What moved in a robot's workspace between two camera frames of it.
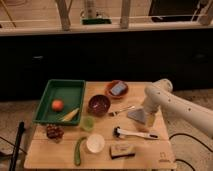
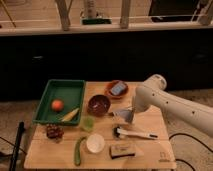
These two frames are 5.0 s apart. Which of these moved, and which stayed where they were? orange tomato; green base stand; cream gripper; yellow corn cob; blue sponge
Moved: cream gripper
Stayed: green base stand; blue sponge; orange tomato; yellow corn cob
